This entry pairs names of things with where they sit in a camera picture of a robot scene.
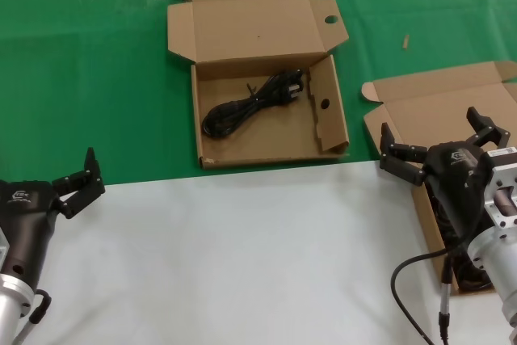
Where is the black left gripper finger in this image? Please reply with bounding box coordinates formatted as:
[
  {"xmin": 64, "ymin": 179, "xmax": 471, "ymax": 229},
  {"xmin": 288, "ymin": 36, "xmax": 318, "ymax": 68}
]
[{"xmin": 51, "ymin": 146, "xmax": 107, "ymax": 221}]

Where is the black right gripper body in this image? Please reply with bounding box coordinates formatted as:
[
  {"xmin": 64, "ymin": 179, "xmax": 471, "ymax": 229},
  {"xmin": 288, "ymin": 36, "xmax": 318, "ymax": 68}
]
[{"xmin": 422, "ymin": 141, "xmax": 492, "ymax": 246}]

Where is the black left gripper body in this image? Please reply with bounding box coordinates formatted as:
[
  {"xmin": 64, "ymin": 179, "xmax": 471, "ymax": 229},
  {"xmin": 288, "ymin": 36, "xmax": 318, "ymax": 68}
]
[{"xmin": 0, "ymin": 178, "xmax": 62, "ymax": 284}]

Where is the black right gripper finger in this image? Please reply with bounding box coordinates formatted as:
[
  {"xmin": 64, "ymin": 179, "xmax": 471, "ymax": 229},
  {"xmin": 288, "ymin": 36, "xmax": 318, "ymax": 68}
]
[
  {"xmin": 379, "ymin": 122, "xmax": 428, "ymax": 187},
  {"xmin": 466, "ymin": 106, "xmax": 511, "ymax": 150}
]

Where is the black power cable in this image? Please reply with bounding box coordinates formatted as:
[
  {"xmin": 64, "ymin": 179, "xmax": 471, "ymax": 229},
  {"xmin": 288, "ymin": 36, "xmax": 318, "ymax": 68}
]
[{"xmin": 201, "ymin": 69, "xmax": 306, "ymax": 139}]

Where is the open cardboard box with divider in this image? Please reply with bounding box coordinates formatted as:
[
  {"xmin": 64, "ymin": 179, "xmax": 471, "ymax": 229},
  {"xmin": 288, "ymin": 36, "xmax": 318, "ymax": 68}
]
[{"xmin": 166, "ymin": 0, "xmax": 351, "ymax": 169}]

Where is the green table mat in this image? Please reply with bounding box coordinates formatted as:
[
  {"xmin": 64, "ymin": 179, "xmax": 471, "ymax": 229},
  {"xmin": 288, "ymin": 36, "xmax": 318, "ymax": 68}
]
[{"xmin": 0, "ymin": 0, "xmax": 517, "ymax": 187}]

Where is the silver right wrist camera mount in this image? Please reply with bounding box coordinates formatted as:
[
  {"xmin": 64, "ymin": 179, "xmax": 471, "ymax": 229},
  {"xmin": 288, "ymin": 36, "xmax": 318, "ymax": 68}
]
[{"xmin": 482, "ymin": 145, "xmax": 517, "ymax": 233}]

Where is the open cardboard box holding cables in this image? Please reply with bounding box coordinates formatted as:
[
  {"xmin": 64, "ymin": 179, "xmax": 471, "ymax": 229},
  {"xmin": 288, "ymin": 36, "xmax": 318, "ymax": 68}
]
[{"xmin": 361, "ymin": 61, "xmax": 517, "ymax": 297}]

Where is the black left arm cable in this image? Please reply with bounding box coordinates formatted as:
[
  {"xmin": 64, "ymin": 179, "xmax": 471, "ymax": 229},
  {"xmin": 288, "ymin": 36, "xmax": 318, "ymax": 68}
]
[{"xmin": 14, "ymin": 288, "xmax": 53, "ymax": 345}]

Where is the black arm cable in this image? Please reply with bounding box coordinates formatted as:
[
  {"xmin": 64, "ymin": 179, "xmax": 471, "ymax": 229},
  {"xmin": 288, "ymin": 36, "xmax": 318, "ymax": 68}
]
[
  {"xmin": 14, "ymin": 288, "xmax": 53, "ymax": 345},
  {"xmin": 390, "ymin": 239, "xmax": 472, "ymax": 345}
]

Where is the pile of black cables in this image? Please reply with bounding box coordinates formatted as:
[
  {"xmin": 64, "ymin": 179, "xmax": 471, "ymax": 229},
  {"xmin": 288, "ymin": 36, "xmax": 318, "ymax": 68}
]
[{"xmin": 427, "ymin": 187, "xmax": 498, "ymax": 292}]

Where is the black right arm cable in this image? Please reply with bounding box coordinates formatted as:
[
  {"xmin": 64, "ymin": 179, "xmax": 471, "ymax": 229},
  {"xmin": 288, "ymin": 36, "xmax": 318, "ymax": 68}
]
[{"xmin": 390, "ymin": 239, "xmax": 472, "ymax": 345}]

